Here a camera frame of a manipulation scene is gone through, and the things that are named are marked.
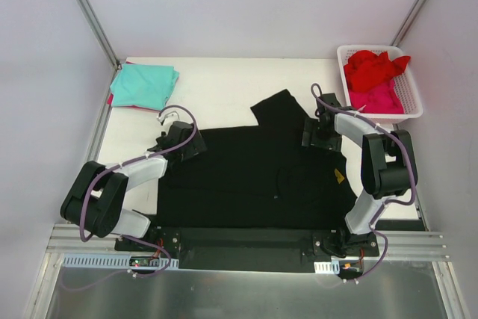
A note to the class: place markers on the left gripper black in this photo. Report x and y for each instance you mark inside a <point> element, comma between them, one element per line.
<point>192,143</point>

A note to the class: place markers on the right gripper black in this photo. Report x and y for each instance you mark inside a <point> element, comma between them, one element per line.
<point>311,136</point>

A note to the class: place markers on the black t-shirt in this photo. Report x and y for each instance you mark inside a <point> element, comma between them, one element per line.
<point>258,176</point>

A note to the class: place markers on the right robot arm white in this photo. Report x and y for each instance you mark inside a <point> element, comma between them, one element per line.
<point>388,170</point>

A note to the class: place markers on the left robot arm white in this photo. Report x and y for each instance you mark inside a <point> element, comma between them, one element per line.
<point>95,200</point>

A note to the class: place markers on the folded teal t-shirt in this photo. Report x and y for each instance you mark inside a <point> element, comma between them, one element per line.
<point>169,77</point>

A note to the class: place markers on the magenta t-shirt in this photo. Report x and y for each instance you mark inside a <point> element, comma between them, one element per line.
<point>381,99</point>

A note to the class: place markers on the red t-shirt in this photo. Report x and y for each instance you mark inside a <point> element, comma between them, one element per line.
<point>366,70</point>

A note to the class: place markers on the white plastic basket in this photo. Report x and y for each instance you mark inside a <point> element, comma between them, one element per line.
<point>405,86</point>

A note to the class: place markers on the folded pink t-shirt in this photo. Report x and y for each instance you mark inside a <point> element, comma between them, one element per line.
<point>139,86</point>

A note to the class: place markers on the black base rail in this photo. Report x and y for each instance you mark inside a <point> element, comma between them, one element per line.
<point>256,250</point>

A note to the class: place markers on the right aluminium frame post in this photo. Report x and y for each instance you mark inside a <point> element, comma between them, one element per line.
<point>407,23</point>

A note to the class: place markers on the aluminium frame post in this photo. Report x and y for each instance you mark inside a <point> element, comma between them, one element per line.
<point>407,23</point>
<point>99,32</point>

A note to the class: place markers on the left aluminium frame post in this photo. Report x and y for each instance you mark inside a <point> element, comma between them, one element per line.
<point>99,32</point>

